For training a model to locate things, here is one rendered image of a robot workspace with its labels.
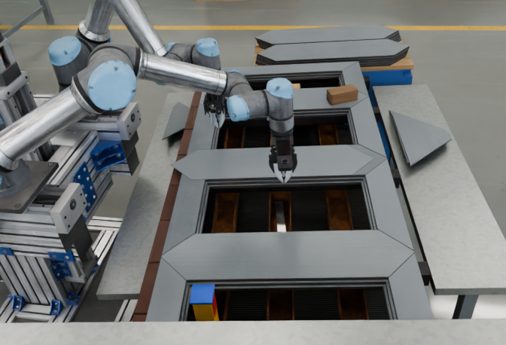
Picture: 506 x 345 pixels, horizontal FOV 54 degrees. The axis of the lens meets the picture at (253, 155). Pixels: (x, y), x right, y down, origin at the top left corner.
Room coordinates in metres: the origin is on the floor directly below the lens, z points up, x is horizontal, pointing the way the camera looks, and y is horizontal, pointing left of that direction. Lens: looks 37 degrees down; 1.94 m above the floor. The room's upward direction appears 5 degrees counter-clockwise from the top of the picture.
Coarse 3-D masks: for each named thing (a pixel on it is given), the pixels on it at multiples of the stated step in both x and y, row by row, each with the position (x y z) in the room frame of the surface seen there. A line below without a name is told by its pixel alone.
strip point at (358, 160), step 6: (348, 150) 1.46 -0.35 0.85; (354, 150) 1.45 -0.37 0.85; (348, 156) 1.42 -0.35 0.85; (354, 156) 1.42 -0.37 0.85; (360, 156) 1.41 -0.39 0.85; (366, 156) 1.41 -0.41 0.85; (354, 162) 1.38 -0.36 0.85; (360, 162) 1.38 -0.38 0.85; (366, 162) 1.37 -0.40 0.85; (354, 168) 1.35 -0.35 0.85; (360, 168) 1.34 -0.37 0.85
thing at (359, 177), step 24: (312, 72) 2.10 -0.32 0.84; (336, 72) 2.09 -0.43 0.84; (216, 144) 1.60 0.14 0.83; (216, 288) 0.90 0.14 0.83; (240, 288) 0.89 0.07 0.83; (264, 288) 0.88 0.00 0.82; (288, 288) 0.88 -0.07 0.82; (312, 288) 0.87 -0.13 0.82; (336, 288) 0.86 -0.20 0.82; (360, 288) 0.86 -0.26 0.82; (384, 288) 0.85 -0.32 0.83
